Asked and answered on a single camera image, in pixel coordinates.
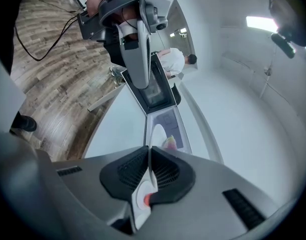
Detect white microwave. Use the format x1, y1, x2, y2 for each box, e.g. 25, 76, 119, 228
120, 53, 223, 164

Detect grey table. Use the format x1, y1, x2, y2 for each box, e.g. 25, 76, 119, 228
84, 82, 150, 161

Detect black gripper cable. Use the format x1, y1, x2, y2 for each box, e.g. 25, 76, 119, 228
14, 15, 80, 62

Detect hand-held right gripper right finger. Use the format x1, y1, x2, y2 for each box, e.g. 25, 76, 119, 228
136, 146, 293, 240

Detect person's face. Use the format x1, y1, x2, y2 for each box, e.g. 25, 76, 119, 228
266, 0, 306, 47

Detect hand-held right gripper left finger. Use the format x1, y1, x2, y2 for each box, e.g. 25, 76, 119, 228
37, 145, 151, 240

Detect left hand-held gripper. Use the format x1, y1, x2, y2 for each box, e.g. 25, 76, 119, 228
77, 0, 181, 89

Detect black head-worn camera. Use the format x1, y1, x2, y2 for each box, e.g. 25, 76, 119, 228
270, 32, 296, 60

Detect white plate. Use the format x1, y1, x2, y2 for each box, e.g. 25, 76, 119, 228
150, 123, 168, 150
135, 182, 155, 212

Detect grey fisheye camera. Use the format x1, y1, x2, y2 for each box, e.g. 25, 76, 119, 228
145, 5, 168, 32

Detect person's right shoe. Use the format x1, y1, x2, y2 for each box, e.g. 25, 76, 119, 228
11, 110, 38, 133

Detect ceiling light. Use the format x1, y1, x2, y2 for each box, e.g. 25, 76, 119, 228
245, 15, 278, 34

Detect person's black trousers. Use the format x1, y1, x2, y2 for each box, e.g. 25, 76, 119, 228
6, 0, 27, 126

